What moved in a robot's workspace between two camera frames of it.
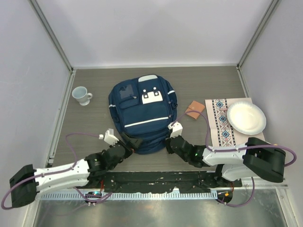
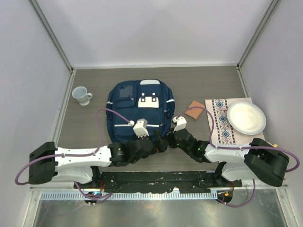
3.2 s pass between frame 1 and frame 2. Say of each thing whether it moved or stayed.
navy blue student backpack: stayed
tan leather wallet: stayed
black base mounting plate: stayed
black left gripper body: moved
